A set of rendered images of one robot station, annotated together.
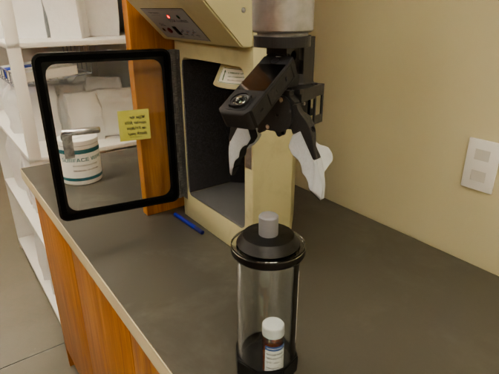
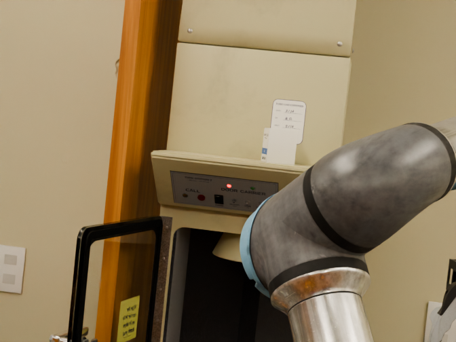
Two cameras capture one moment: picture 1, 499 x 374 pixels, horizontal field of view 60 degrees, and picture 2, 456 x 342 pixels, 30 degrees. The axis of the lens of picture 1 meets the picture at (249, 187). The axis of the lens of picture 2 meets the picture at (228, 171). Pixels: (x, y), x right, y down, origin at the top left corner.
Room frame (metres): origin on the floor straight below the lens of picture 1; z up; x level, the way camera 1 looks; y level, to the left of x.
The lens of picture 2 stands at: (-0.10, 1.21, 1.57)
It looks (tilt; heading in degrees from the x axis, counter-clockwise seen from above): 3 degrees down; 315
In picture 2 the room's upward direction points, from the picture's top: 6 degrees clockwise
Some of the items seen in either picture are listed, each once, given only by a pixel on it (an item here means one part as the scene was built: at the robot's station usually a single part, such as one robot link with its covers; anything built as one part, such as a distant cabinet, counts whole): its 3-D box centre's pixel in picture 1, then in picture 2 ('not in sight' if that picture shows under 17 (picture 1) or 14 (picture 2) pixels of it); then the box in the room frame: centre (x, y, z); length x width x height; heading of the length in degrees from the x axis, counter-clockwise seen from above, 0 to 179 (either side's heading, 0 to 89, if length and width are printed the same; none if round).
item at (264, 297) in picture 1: (266, 303); not in sight; (0.55, -0.03, 1.06); 0.11 x 0.11 x 0.21
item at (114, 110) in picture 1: (113, 136); (113, 337); (1.03, 0.33, 1.19); 0.30 x 0.01 x 0.40; 116
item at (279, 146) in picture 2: not in sight; (279, 146); (0.90, 0.10, 1.54); 0.05 x 0.05 x 0.06; 54
